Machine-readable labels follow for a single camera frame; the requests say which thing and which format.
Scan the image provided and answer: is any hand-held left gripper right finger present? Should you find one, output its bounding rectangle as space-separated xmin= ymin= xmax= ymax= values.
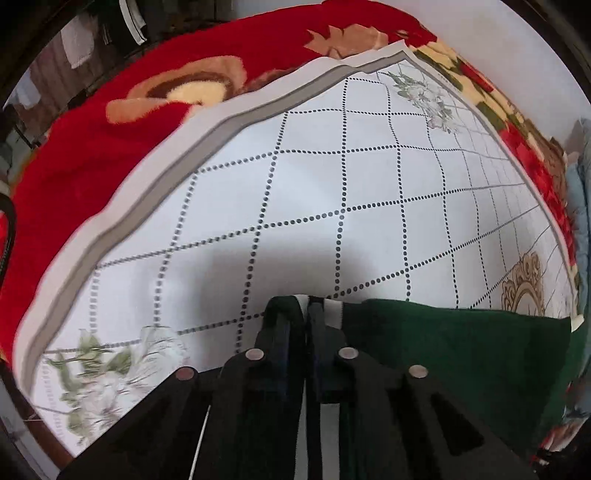
xmin=306 ymin=296 xmax=539 ymax=480

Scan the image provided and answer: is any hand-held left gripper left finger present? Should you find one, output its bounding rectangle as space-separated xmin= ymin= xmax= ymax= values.
xmin=57 ymin=295 xmax=308 ymax=480

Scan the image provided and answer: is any green and cream varsity jacket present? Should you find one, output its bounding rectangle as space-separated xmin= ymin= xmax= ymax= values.
xmin=185 ymin=294 xmax=586 ymax=480

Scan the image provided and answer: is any metal clothes rack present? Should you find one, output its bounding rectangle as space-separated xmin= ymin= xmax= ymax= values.
xmin=0 ymin=0 xmax=155 ymax=153

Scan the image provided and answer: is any white diamond-pattern floral cloth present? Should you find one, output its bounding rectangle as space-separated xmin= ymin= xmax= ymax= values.
xmin=13 ymin=39 xmax=580 ymax=462

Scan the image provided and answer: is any red floral blanket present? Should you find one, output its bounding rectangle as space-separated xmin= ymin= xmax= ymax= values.
xmin=0 ymin=0 xmax=583 ymax=365

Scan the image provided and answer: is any light blue quilt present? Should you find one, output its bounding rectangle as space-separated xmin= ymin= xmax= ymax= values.
xmin=562 ymin=117 xmax=591 ymax=241

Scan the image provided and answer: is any black cable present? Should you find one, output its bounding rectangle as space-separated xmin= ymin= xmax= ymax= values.
xmin=0 ymin=193 xmax=17 ymax=289

